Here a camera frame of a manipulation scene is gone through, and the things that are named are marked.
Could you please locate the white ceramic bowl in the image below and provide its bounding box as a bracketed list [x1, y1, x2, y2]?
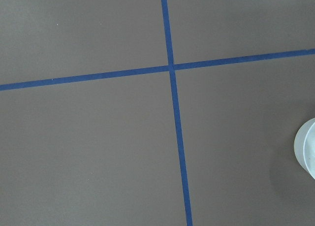
[294, 118, 315, 179]

